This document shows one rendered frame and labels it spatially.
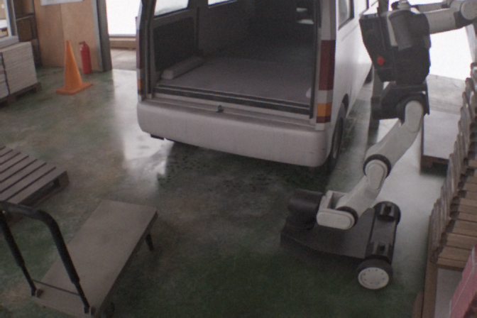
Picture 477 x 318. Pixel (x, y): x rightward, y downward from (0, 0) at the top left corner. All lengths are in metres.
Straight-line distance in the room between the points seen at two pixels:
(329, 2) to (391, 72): 0.76
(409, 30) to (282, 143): 1.26
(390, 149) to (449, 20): 0.69
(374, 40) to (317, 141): 0.94
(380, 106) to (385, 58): 0.23
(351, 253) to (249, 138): 0.99
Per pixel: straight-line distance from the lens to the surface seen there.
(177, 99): 2.85
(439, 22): 1.49
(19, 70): 5.60
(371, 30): 1.61
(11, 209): 1.55
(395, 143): 1.82
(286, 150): 2.41
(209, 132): 2.58
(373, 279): 2.03
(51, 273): 2.04
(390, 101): 1.73
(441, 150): 3.37
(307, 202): 2.06
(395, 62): 1.62
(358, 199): 1.99
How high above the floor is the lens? 1.53
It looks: 25 degrees down
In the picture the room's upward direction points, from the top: 1 degrees counter-clockwise
